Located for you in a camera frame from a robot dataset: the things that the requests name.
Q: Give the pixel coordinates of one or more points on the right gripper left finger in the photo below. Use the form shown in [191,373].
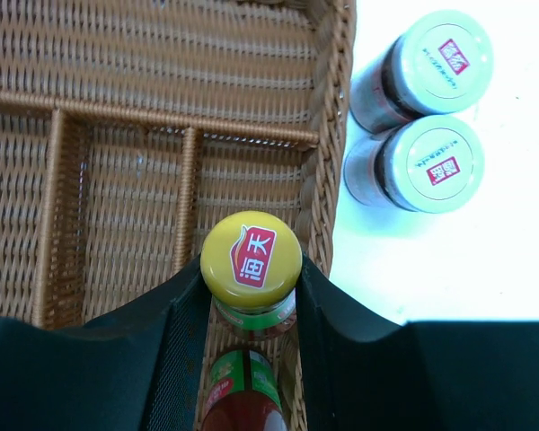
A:
[135,368]

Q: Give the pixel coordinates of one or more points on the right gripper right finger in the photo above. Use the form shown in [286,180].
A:
[363,372]

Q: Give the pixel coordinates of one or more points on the red sauce bottle yellow cap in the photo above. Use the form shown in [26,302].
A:
[243,393]

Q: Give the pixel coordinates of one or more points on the white lid jar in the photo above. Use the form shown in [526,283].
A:
[442,64]
[432,165]

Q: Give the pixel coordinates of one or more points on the brown wicker divided basket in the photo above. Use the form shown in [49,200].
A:
[128,129]

